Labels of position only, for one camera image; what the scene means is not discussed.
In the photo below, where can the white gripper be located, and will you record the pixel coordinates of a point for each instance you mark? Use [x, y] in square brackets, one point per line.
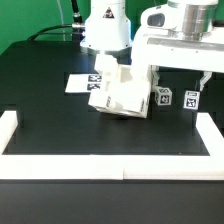
[179, 34]

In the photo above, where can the white nut cube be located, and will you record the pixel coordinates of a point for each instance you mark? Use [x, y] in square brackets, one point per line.
[191, 100]
[163, 96]

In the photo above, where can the white chair seat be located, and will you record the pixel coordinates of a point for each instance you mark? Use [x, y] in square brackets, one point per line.
[130, 98]

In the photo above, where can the white chair back frame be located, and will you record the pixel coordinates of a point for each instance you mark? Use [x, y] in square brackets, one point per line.
[111, 71]

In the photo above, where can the white U-shaped fence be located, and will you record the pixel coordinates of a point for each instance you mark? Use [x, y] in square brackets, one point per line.
[118, 167]

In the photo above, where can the white marker base plate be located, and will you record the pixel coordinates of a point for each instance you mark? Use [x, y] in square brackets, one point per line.
[83, 83]

